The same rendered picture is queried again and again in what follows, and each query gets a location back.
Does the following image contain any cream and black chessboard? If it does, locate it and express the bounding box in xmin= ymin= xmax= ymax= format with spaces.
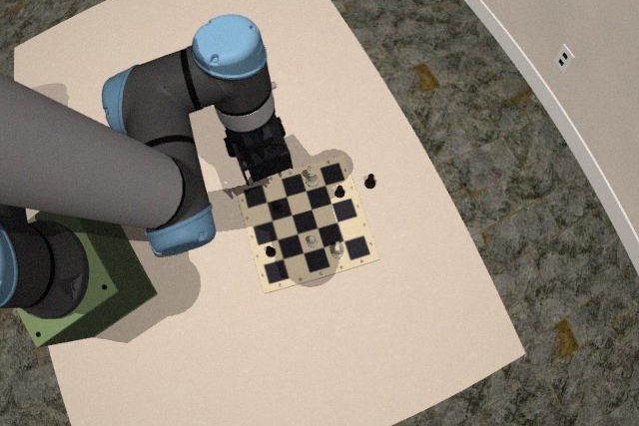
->
xmin=235 ymin=155 xmax=380 ymax=293

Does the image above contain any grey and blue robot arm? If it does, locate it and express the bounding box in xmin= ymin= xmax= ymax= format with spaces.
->
xmin=0 ymin=14 xmax=277 ymax=319

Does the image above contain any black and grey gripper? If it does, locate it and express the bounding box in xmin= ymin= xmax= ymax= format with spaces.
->
xmin=224 ymin=109 xmax=293 ymax=186

